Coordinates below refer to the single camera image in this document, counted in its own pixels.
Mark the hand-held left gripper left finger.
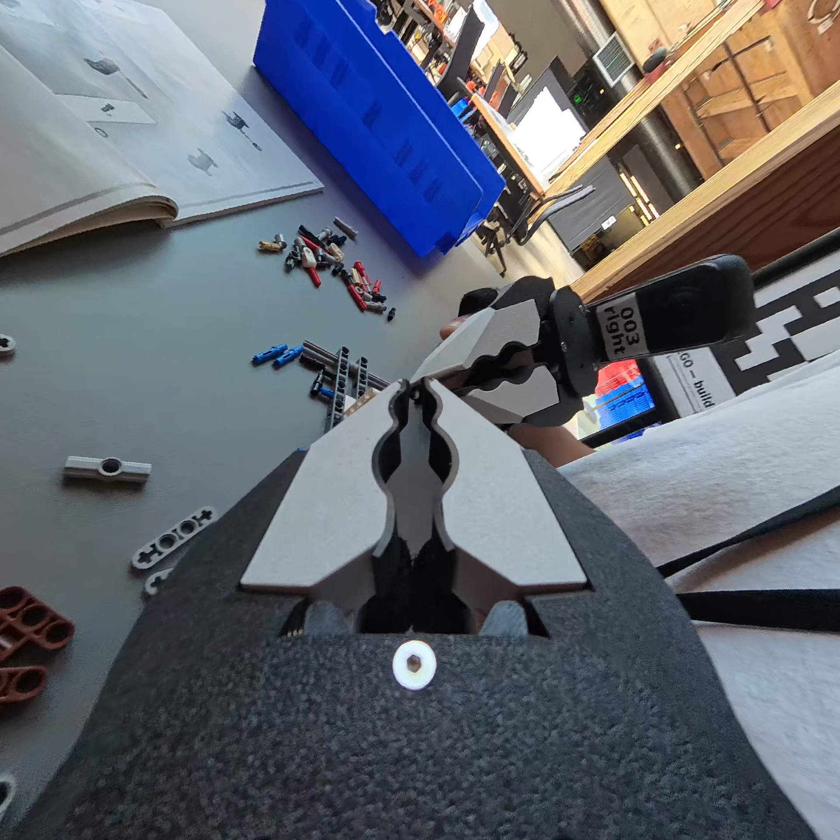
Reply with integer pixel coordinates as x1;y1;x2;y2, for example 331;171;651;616
239;379;412;616

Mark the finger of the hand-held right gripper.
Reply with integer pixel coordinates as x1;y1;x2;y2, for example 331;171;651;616
459;366;564;431
410;299;560;388

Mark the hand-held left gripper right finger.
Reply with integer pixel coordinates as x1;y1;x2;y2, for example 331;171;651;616
425;376;589;616

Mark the grey lego axle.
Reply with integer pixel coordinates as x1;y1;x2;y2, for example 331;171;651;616
302;339;392;389

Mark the pile of small lego pins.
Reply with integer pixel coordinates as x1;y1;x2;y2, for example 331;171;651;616
257;217;398;322

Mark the light grey lego connector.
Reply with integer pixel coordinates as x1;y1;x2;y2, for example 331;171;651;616
62;454;152;486

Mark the reddish brown lego beam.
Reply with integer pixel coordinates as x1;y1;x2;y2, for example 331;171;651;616
0;665;49;705

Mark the person's right hand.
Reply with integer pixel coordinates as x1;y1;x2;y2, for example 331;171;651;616
508;423;596;469

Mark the framed sign with marker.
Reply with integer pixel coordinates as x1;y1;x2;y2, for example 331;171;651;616
577;226;840;448

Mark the black mesh office chair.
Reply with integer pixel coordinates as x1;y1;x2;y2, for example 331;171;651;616
478;182;599;278

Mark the long wooden desk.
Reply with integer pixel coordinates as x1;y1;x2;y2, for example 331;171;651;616
468;94;550;199

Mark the white board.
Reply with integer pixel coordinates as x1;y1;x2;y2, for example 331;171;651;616
507;84;589;182

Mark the blue plastic bin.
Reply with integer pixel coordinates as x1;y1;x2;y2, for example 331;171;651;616
252;0;506;258

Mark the person's white shirt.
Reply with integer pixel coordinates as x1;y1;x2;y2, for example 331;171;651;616
556;348;840;840

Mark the open instruction booklet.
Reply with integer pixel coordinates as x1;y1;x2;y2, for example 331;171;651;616
0;0;326;258

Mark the thin black strap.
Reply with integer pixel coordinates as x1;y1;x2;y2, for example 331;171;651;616
656;486;840;580

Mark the wall air vent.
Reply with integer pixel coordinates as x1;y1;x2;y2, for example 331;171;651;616
592;31;635;88

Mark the wide black strap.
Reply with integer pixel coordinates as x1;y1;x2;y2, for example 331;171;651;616
676;586;840;635

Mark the reddish brown lego frame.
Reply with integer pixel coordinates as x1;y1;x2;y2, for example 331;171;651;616
0;585;77;661

